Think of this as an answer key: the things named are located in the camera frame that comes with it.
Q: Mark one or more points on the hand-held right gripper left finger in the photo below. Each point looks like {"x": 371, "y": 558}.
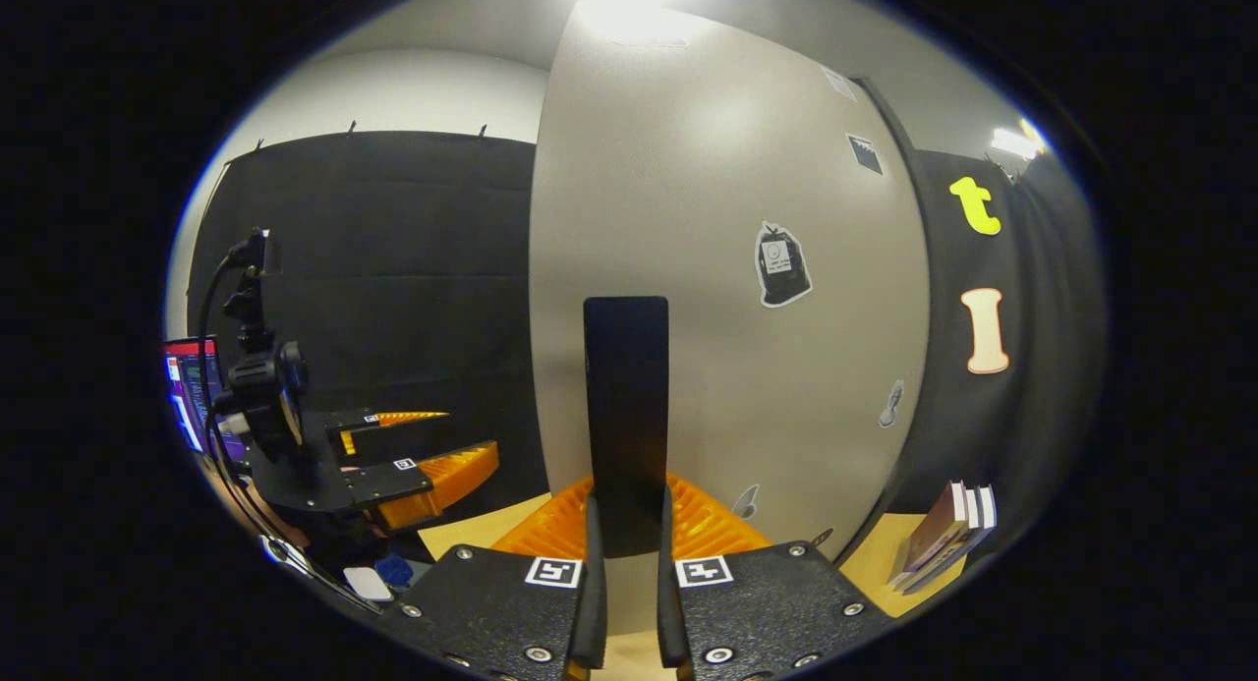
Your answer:
{"x": 593, "y": 602}

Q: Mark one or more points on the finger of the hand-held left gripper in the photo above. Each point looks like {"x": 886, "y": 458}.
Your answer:
{"x": 369, "y": 440}
{"x": 393, "y": 480}

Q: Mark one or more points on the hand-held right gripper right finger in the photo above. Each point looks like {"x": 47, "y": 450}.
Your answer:
{"x": 670, "y": 602}

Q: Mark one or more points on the grey cabinet door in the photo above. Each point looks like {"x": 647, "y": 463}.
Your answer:
{"x": 747, "y": 386}

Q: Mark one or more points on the computer monitor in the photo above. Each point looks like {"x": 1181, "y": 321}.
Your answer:
{"x": 192, "y": 391}

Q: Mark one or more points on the blue rounded object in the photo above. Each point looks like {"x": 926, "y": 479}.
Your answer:
{"x": 395, "y": 570}

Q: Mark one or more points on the white rounded object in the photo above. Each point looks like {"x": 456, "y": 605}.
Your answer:
{"x": 369, "y": 584}

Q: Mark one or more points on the black backdrop cloth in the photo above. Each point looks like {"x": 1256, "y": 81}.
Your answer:
{"x": 393, "y": 268}

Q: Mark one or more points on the pink cover book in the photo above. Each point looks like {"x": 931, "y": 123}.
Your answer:
{"x": 934, "y": 529}

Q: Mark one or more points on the brown spine book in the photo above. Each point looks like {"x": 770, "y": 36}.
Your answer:
{"x": 961, "y": 543}

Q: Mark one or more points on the blue-grey spine book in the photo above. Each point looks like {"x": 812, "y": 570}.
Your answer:
{"x": 983, "y": 519}

